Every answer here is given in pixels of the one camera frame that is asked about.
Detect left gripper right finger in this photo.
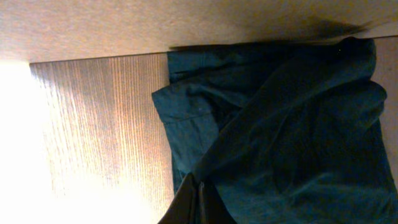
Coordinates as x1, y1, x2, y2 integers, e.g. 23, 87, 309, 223
198, 181, 236, 224

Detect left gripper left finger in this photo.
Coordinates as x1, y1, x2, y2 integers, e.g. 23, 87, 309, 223
158, 173, 198, 224

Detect black shorts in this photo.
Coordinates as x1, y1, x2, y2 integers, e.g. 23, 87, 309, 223
152, 37, 397, 223

